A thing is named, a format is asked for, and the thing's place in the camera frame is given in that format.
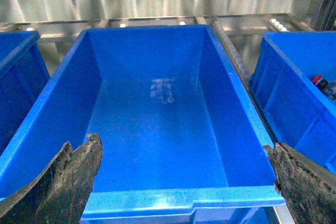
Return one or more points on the red button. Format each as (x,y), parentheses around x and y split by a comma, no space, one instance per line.
(326,87)

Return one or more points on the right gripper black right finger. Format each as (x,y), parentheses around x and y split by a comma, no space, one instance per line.
(307,187)

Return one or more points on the blue target bin right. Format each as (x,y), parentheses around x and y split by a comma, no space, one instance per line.
(298,112)

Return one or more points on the blue empty middle bin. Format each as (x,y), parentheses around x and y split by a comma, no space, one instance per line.
(182,141)

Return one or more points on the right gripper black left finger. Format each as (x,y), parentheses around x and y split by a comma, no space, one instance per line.
(59,194)

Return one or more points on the blue bin with buttons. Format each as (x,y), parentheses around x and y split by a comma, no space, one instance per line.
(23,77)

